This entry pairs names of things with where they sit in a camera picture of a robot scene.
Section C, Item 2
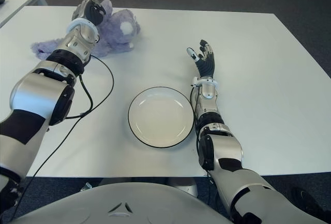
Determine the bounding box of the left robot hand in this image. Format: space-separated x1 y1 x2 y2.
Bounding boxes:
71 0 107 27

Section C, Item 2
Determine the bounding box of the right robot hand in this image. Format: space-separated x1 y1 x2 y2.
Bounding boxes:
186 39 217 79

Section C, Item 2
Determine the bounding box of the purple plush doll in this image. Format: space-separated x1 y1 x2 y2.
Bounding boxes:
31 0 142 59

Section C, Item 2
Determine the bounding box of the silver rounded robot base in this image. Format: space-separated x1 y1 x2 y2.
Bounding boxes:
165 177 199 198

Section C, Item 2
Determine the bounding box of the white plate with black rim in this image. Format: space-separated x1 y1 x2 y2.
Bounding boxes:
128 86 194 148

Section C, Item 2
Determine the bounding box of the silver robot torso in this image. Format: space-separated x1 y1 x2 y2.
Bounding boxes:
15 182 233 224

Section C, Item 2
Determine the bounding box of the black shoe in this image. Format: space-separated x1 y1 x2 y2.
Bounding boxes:
291 185 325 212

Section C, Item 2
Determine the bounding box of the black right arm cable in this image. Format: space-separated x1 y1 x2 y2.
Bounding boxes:
190 84 219 206

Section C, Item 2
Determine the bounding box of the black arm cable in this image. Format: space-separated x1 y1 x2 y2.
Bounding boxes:
7 54 114 222
190 84 219 206

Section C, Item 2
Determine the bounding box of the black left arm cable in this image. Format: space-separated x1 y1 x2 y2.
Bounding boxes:
7 54 114 222

